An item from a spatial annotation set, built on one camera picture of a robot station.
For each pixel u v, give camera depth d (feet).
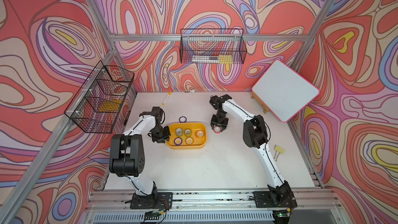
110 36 2.83
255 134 2.16
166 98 3.77
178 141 3.05
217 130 3.23
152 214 2.32
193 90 3.90
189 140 3.05
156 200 2.22
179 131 3.12
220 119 2.90
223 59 2.70
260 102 3.57
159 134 2.53
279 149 2.98
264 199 2.38
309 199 2.46
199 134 3.14
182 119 3.42
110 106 2.35
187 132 3.09
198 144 2.99
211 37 2.90
